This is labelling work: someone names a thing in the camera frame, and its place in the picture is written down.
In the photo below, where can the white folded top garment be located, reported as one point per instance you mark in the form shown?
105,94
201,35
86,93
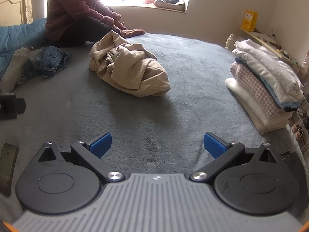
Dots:
279,76

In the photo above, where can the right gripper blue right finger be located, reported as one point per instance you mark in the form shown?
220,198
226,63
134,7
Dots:
224,154

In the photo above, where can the cream carved headboard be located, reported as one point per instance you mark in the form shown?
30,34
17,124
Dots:
16,12

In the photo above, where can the blue duvet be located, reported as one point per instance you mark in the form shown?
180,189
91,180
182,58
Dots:
21,36

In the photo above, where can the blue denim jeans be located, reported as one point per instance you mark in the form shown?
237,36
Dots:
46,61

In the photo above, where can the pink checked folded garment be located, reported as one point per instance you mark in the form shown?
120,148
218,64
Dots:
248,81

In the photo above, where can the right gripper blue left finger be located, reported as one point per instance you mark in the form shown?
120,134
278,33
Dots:
90,154

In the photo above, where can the wooden side shelf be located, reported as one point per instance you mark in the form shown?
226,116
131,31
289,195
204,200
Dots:
272,46

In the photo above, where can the beige trousers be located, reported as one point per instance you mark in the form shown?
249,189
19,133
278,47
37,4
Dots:
127,67

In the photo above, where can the yellow box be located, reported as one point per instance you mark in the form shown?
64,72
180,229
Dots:
249,21

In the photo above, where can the white woven ball lamp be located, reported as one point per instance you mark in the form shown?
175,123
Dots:
231,42

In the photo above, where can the seated person in maroon jacket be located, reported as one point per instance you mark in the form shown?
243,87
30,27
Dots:
72,23

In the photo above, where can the grey bed blanket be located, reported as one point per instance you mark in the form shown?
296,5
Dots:
150,135

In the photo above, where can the black smartphone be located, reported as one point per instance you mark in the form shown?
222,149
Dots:
7,165

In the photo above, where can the grey sweatpants with drawstring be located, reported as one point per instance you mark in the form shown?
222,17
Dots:
21,68

